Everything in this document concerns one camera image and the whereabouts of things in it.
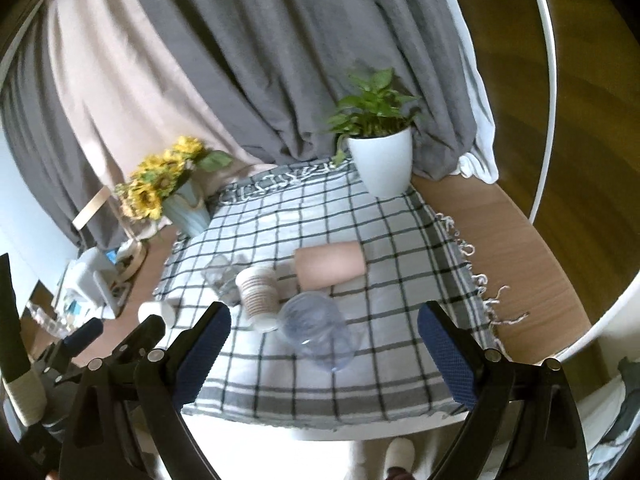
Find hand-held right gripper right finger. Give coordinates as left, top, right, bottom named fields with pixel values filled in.
left=417, top=301, right=589, bottom=480

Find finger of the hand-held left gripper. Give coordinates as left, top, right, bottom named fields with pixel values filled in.
left=111, top=316, right=167, bottom=362
left=35, top=317, right=105, bottom=379

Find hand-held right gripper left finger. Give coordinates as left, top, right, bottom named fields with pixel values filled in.
left=59, top=301, right=232, bottom=480

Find small white cup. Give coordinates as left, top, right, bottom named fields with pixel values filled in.
left=137, top=299, right=177, bottom=329

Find ribbed paper cup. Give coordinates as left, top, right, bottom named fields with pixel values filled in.
left=235, top=265, right=281, bottom=334

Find clear plastic cup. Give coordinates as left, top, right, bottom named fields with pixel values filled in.
left=276, top=290, right=364, bottom=372

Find pink cup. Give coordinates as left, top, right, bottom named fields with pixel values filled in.
left=292, top=241, right=369, bottom=292

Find white appliance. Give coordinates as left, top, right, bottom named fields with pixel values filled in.
left=64, top=247, right=127, bottom=322

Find round wooden stand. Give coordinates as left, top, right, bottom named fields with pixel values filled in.
left=112, top=239, right=149, bottom=287

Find small clear glass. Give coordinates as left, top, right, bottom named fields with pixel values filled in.
left=201, top=254, right=241, bottom=306

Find checked white tablecloth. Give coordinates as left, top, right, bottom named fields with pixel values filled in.
left=150, top=159, right=531, bottom=432

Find white slipper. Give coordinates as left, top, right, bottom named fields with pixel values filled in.
left=383, top=437, right=417, bottom=477

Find light blue vase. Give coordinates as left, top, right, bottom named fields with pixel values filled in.
left=161, top=181, right=212, bottom=239

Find wooden stick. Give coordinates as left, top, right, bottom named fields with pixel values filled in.
left=72, top=184, right=111, bottom=231

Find yellow artificial sunflowers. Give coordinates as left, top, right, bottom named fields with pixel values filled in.
left=114, top=135, right=234, bottom=222

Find dark grey cloth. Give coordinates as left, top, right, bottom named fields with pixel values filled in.
left=589, top=355, right=640, bottom=480

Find green plant in white pot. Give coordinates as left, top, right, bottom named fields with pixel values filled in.
left=319, top=67, right=427, bottom=199

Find white curtain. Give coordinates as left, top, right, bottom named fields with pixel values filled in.
left=456, top=35, right=501, bottom=184

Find beige curtain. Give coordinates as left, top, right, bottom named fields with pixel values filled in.
left=42, top=0, right=262, bottom=241

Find grey curtain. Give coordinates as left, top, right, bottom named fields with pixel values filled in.
left=0, top=0, right=477, bottom=252

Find white ring frame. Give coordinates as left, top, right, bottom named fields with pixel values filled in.
left=520, top=0, right=560, bottom=234

